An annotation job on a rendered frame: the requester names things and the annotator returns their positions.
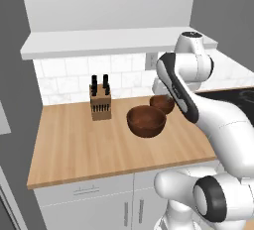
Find black hob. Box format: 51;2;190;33
194;87;254;127

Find grey cupboard door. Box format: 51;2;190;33
39;191;134;230
131;186;171;230

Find grey drawer front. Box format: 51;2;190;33
34;172;135;209
133;160;220;192

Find small brown wooden bowl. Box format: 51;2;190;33
149;94;176;116

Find grey drawer handle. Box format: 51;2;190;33
72;185;100;196

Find black knife handle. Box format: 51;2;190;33
90;74;98;97
102;73;111;96

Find white open wall cabinet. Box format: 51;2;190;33
19;0;219;60

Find wooden knife block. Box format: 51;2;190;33
89;84;113;122

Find large brown wooden bowl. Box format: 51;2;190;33
126;105;168;139

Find grey tall cabinet panel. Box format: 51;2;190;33
0;0;48;230

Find white wall outlet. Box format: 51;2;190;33
145;52;159;71

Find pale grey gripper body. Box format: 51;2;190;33
151;76;175;98

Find grey cupboard door handle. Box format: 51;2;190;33
137;198;146;225
123;200;130;228

